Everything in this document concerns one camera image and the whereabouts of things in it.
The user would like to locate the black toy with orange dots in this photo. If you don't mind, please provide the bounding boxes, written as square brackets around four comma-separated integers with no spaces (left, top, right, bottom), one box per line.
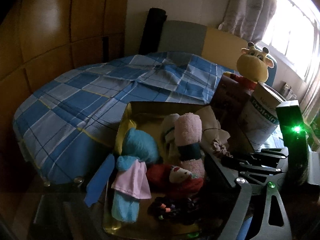
[147,196,198,225]

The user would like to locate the grey yellow blue headboard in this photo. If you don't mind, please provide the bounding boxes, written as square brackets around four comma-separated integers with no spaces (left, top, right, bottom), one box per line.
[158,19,278,88]

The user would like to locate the blue plaid bed sheet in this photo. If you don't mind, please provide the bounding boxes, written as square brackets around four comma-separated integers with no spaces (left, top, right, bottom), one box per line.
[13,51,227,184]

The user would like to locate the brown hair scrunchie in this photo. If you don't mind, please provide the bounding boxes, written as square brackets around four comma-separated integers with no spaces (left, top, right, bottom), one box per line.
[212,139,233,158]

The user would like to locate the red plush toy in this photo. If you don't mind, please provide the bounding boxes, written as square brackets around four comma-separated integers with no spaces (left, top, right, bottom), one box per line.
[146,164,203,194]

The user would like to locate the open cardboard box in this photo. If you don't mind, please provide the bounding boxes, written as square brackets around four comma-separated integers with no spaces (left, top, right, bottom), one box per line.
[102,101,241,238]

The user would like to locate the brown wooden wardrobe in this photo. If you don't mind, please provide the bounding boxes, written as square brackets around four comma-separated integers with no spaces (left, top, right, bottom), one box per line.
[1,0,127,137]

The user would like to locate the white protein powder tub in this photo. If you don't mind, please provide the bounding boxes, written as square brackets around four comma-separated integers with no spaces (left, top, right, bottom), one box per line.
[241,82,285,150]

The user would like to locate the pinkish window curtain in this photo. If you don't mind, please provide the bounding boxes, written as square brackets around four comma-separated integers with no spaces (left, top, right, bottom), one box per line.
[219,0,319,124]

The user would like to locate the blue plush doll pink skirt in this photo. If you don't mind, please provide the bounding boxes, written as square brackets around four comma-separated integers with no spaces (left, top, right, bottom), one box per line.
[112,128,159,223]

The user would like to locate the yellow giraffe plush toy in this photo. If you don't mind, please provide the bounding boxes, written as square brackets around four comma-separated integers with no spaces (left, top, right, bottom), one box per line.
[223,42,274,91]

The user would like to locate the black rolled mat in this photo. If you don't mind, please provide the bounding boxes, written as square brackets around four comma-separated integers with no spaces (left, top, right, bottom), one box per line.
[139,8,167,55]

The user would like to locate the dark red box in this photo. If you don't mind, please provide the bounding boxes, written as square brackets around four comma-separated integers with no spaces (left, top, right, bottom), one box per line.
[209,74,253,140]

